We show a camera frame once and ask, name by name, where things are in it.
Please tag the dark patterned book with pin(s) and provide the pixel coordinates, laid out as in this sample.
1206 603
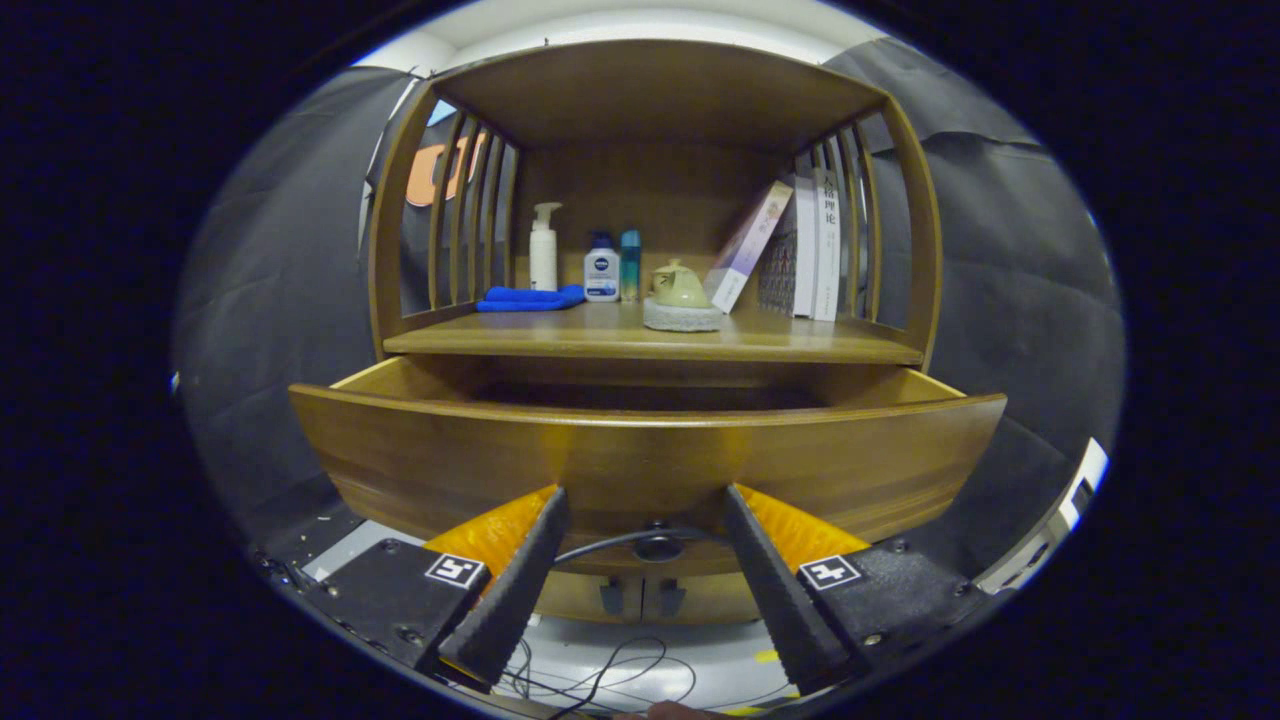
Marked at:
778 275

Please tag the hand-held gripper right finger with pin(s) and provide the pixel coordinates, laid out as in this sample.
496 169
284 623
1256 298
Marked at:
785 600

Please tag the purple white book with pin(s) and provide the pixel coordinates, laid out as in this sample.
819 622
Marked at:
748 245

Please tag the teal blue bottle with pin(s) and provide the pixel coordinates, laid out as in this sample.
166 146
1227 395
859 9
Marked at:
630 262

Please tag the plain white book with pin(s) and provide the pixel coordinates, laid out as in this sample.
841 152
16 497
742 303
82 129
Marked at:
805 250

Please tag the brown wooden drawer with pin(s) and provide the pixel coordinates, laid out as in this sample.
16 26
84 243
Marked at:
640 460

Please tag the blue folded cloth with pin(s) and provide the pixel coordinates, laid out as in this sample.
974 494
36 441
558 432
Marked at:
525 298

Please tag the brown wooden cabinet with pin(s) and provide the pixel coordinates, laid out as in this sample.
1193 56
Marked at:
660 95

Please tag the white panel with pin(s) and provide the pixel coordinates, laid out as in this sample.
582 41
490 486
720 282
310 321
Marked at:
1092 470

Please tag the white pump bottle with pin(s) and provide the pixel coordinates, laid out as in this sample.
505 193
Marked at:
543 260

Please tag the white lotion bottle blue cap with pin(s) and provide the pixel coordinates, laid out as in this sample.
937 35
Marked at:
601 275

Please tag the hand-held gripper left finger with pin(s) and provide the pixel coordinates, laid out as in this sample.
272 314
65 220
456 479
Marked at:
510 600

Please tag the white book black lettering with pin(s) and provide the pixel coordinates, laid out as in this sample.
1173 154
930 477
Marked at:
827 260

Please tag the green teapot with grey base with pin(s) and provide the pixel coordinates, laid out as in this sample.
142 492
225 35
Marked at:
682 295

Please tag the wooden countertop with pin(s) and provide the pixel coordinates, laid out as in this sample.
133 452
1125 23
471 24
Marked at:
620 340

